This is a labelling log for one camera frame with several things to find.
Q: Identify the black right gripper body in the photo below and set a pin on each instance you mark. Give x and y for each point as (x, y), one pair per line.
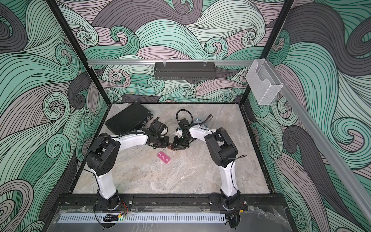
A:
(182, 142)

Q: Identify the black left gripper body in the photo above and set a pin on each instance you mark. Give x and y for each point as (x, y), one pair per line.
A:
(162, 142)

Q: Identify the dark red two-compartment pillbox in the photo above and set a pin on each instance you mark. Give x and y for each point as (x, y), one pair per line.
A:
(170, 146)

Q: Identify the pink three-compartment pillbox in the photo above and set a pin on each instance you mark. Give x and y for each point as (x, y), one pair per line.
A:
(163, 157)

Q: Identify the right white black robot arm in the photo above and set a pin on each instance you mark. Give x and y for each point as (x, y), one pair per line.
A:
(223, 152)

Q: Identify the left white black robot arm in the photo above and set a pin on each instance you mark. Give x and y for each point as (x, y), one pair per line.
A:
(102, 155)

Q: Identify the clear blue rectangular pillbox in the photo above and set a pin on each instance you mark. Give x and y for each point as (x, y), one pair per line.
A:
(200, 121)

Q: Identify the black hard case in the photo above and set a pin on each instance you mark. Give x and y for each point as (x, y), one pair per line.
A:
(132, 118)

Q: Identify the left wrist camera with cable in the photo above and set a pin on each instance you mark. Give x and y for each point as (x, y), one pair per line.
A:
(158, 128)

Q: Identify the black wall-mounted tray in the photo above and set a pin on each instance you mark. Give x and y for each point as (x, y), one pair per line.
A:
(185, 70)

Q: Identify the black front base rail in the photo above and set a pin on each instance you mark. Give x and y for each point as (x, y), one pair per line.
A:
(211, 201)

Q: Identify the white slotted cable duct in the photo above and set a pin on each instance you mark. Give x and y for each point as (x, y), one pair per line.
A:
(144, 218)

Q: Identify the clear plastic wall bin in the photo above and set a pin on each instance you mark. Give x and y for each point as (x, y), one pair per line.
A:
(264, 81)

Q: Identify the aluminium wall rail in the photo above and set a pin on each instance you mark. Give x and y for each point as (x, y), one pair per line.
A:
(152, 62)

